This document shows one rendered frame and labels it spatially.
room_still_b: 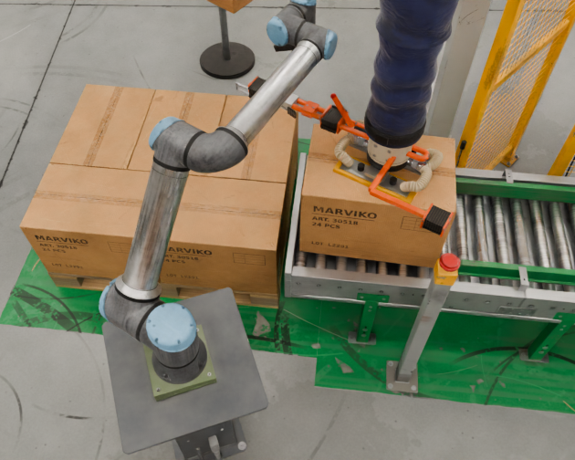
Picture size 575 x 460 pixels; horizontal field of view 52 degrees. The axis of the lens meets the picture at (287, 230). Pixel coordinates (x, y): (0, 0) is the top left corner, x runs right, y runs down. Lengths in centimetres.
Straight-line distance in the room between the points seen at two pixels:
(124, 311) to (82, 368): 118
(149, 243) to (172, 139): 34
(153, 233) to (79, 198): 118
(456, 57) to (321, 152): 112
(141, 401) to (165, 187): 78
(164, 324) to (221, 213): 99
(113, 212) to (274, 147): 86
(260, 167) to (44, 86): 207
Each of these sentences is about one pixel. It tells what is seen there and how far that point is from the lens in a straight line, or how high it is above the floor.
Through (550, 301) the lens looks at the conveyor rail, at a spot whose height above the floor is 58.
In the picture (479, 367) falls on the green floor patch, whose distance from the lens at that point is 309.
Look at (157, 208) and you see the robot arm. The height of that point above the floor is 134.
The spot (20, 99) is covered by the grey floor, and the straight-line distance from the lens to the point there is 447.
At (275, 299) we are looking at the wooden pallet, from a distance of 300.
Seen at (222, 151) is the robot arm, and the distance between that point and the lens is 166.
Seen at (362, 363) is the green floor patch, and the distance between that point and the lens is 297.
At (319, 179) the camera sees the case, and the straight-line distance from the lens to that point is 233.
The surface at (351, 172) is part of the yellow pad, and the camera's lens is 234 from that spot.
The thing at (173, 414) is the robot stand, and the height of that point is 75.
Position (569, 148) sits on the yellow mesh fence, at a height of 74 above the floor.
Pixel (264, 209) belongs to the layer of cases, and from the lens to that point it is 275.
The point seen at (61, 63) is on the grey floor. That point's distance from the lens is 468.
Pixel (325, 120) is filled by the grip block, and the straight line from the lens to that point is 235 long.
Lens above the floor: 272
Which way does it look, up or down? 54 degrees down
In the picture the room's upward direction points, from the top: straight up
